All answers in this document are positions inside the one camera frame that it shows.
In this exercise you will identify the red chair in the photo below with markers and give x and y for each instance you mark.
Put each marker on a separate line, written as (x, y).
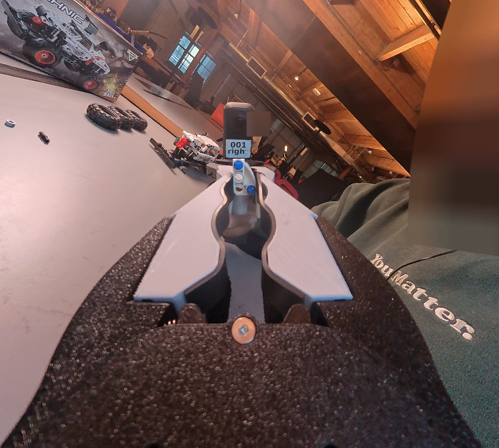
(286, 187)

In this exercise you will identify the partly built lego truck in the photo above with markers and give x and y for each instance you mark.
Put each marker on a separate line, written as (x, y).
(199, 148)

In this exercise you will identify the person's right forearm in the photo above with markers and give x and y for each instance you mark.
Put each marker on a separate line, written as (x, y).
(362, 210)

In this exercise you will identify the dark flat mat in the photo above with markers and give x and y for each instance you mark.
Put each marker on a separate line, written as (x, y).
(167, 97)

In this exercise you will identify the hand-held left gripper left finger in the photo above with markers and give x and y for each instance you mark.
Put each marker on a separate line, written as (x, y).
(183, 257)

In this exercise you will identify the ceiling air vent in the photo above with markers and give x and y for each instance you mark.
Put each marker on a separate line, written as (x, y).
(255, 66)
(308, 119)

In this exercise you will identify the paned window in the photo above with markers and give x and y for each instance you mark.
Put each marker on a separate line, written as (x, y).
(187, 54)

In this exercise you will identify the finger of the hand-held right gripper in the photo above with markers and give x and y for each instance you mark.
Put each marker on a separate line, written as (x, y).
(224, 174)
(264, 173)

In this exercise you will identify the black round ceiling lamp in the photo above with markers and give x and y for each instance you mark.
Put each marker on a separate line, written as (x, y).
(322, 128)

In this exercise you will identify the light grey lego bush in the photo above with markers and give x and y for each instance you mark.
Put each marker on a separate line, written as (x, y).
(10, 123)

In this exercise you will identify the orange plastic bin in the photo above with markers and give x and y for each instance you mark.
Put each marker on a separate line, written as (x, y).
(218, 116)

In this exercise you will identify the white spotted lego panel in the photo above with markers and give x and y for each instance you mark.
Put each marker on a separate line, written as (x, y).
(245, 175)

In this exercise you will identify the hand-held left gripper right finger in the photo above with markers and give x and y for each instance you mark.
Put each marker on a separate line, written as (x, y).
(304, 257)

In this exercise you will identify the black lego pin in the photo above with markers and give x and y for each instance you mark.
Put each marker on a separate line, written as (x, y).
(44, 137)

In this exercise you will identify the black office chair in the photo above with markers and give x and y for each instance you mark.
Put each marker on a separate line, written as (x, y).
(195, 91)

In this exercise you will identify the lego set box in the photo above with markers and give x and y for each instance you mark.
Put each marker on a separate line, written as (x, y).
(58, 27)

